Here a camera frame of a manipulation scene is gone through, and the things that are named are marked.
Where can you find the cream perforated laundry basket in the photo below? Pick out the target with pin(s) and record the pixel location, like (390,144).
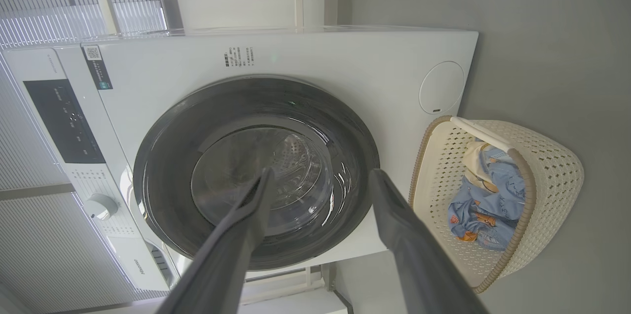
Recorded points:
(552,156)

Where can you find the stainless steel washer drum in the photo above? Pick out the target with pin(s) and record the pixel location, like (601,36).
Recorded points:
(296,166)

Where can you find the blue and cream print garment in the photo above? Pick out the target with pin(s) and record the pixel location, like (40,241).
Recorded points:
(475,166)

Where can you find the white window blinds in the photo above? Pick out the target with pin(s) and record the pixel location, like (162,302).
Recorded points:
(29,8)

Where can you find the white detergent drawer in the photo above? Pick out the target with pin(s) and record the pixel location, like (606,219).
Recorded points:
(138,264)

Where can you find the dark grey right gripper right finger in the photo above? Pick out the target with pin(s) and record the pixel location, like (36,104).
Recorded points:
(419,264)

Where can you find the dark QR code sticker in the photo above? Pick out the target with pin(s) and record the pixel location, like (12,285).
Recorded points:
(97,67)

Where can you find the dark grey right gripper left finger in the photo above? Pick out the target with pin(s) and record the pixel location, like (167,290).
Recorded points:
(222,264)

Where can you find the white round filter cover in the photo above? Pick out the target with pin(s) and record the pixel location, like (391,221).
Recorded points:
(442,87)

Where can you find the washing machine glass door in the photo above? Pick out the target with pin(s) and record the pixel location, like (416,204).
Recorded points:
(167,156)

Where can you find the white washing machine dial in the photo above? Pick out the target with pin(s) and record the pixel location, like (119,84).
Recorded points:
(101,206)

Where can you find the white front-load washing machine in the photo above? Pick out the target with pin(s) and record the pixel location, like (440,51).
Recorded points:
(345,62)

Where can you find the blue cartoon print garment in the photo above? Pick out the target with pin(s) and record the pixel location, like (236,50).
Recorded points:
(468,215)

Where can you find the black display control panel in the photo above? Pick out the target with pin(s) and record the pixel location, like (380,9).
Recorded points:
(64,122)

